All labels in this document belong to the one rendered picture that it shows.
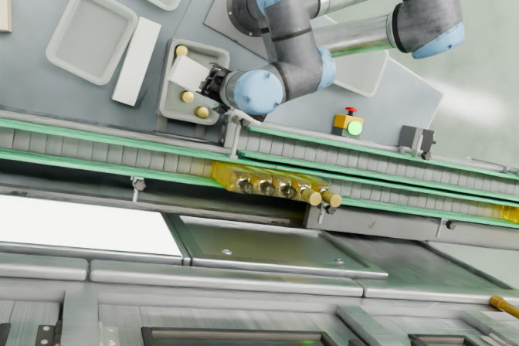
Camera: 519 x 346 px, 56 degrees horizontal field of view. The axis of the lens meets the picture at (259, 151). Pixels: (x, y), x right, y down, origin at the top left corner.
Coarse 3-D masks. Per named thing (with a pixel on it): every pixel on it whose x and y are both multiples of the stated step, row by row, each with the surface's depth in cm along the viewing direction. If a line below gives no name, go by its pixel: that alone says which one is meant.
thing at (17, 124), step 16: (16, 128) 113; (32, 128) 114; (48, 128) 117; (64, 128) 123; (128, 144) 122; (144, 144) 124; (160, 144) 130; (224, 160) 131; (240, 160) 133; (256, 160) 141; (336, 176) 144; (352, 176) 152; (432, 192) 157; (448, 192) 161
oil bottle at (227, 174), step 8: (216, 160) 136; (216, 168) 134; (224, 168) 127; (232, 168) 124; (240, 168) 127; (216, 176) 132; (224, 176) 126; (232, 176) 120; (240, 176) 120; (248, 176) 121; (224, 184) 125; (232, 184) 120; (240, 192) 121
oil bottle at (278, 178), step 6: (264, 168) 134; (270, 168) 137; (270, 174) 128; (276, 174) 128; (282, 174) 130; (276, 180) 124; (282, 180) 124; (288, 180) 125; (276, 186) 124; (276, 192) 124
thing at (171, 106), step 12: (192, 48) 140; (204, 48) 137; (216, 48) 138; (168, 60) 134; (204, 60) 145; (216, 60) 146; (228, 60) 140; (168, 72) 135; (168, 84) 142; (168, 96) 143; (168, 108) 144; (180, 108) 145; (192, 108) 146; (192, 120) 139; (204, 120) 140; (216, 120) 142
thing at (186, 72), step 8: (184, 56) 109; (176, 64) 111; (184, 64) 109; (192, 64) 110; (176, 72) 109; (184, 72) 110; (192, 72) 110; (200, 72) 111; (208, 72) 111; (176, 80) 109; (184, 80) 110; (192, 80) 111; (200, 80) 111; (192, 88) 111; (232, 112) 120; (240, 112) 116; (256, 120) 117
